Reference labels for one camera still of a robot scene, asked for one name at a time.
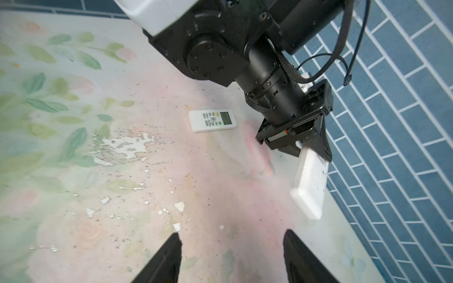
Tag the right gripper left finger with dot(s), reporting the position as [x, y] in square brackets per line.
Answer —
[164, 266]

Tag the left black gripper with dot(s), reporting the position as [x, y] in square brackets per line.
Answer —
[292, 115]

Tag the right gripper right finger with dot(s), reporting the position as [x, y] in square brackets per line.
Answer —
[301, 264]

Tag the white remote control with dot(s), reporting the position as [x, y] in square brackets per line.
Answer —
[310, 183]
[211, 120]

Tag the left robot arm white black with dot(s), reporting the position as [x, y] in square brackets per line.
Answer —
[247, 42]

